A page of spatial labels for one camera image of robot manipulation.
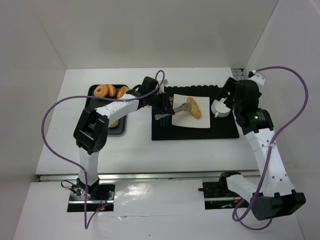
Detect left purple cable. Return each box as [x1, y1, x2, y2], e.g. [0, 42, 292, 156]
[41, 69, 168, 230]

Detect steel tongs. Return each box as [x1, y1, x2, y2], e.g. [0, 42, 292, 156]
[154, 102, 192, 121]

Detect aluminium table rail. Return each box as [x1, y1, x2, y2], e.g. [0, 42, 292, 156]
[37, 169, 260, 182]

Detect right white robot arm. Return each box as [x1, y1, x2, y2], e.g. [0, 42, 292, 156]
[216, 77, 306, 221]

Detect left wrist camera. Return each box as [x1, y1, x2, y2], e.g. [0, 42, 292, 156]
[138, 76, 159, 95]

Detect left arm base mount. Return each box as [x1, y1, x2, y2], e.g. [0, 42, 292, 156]
[60, 180, 116, 213]

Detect long bread roll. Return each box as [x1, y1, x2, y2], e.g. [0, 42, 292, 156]
[187, 96, 201, 119]

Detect round bread roll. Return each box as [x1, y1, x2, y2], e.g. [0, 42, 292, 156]
[109, 120, 119, 128]

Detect white square plate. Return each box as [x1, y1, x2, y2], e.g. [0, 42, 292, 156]
[171, 96, 211, 129]

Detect purple cable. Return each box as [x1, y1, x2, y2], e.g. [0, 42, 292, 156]
[232, 65, 309, 230]
[41, 69, 168, 230]

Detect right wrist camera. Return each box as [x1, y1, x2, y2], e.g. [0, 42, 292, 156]
[248, 70, 266, 86]

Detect white round cup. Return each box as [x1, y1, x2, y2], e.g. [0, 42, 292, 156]
[211, 97, 231, 118]

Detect black baking tray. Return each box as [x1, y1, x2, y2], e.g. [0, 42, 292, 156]
[85, 84, 127, 136]

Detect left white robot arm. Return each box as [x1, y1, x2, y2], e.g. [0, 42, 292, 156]
[73, 89, 175, 195]

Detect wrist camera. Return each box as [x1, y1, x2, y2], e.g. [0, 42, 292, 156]
[248, 70, 266, 86]
[138, 76, 159, 95]

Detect gold spoon teal handle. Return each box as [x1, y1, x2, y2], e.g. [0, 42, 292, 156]
[162, 117, 169, 127]

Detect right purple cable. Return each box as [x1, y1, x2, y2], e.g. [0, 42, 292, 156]
[232, 65, 309, 230]

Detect split orange bun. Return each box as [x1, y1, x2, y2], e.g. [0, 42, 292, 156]
[117, 86, 129, 99]

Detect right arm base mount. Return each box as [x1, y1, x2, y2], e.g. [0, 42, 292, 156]
[198, 171, 242, 210]

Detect black placemat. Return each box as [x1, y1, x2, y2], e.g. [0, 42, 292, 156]
[151, 85, 240, 141]

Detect glazed ring doughnut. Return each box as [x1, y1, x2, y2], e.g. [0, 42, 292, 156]
[93, 84, 109, 98]

